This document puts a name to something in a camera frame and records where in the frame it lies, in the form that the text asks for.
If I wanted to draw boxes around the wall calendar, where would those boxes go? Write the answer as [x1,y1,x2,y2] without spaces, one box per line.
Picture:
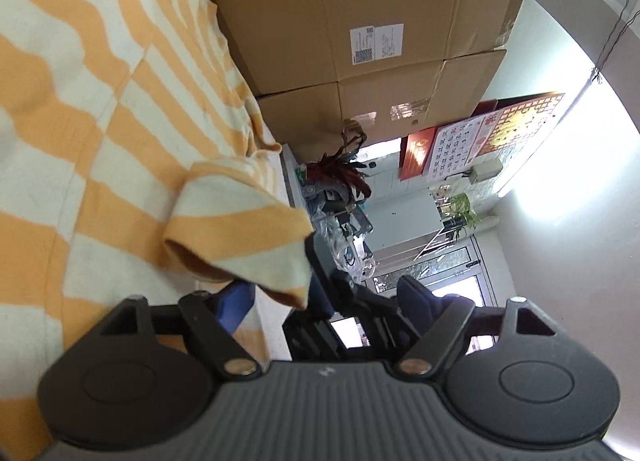
[399,92,567,183]

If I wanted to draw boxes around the white shelf unit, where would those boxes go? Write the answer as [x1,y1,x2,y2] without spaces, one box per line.
[369,180,447,253]

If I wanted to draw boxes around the clear plastic bags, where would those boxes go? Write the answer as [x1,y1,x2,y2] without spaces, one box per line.
[314,214,377,284]

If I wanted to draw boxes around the white shipping label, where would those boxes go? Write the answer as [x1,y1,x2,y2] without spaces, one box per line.
[349,22,405,67]

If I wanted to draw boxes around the red leaf potted plant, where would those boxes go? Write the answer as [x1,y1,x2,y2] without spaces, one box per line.
[299,124,374,203]

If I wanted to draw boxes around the white wall box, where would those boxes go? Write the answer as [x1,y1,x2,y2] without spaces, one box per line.
[469,158,504,185]

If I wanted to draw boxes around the green potted plant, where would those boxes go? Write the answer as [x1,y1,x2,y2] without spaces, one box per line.
[439,190,482,233]

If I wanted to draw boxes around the wall wire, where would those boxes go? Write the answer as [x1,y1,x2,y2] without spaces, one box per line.
[574,0,640,109]

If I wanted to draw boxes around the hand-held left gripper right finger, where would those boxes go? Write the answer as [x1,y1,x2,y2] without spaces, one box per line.
[395,275,556,378]

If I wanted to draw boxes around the glass door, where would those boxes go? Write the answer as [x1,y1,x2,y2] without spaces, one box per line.
[360,235,502,353]

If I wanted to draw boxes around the orange striped shirt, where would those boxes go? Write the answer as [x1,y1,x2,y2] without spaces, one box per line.
[0,0,317,461]

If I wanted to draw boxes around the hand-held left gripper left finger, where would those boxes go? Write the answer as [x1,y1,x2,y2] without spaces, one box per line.
[100,281,262,378]

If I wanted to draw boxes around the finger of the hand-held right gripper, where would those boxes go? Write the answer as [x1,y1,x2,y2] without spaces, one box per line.
[304,233,357,318]
[344,275,419,358]

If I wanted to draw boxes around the cardboard box with tape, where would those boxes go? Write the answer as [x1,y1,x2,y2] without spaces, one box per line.
[339,48,509,143]

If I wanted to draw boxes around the grey desktop machine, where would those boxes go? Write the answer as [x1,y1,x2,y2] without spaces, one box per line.
[306,185,371,237]

